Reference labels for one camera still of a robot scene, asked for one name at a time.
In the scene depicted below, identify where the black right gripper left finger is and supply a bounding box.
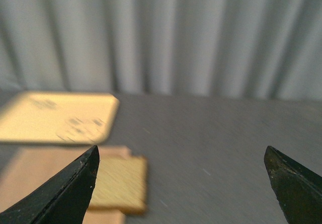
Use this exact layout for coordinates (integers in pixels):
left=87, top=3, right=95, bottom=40
left=1, top=145, right=100, bottom=223

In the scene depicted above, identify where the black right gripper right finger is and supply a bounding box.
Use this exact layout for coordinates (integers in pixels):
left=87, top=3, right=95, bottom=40
left=264, top=146, right=321, bottom=223

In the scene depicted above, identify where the bread slice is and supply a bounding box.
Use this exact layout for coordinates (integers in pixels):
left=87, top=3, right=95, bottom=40
left=89, top=156, right=148, bottom=215

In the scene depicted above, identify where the bamboo cutting board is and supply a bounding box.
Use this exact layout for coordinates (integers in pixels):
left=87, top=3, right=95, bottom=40
left=1, top=146, right=131, bottom=223

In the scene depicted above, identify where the yellow bear tray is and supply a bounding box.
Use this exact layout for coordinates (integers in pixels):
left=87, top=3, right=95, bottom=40
left=1, top=91, right=120, bottom=145

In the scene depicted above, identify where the grey curtain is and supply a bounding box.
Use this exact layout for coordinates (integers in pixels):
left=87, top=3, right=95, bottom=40
left=1, top=0, right=321, bottom=100

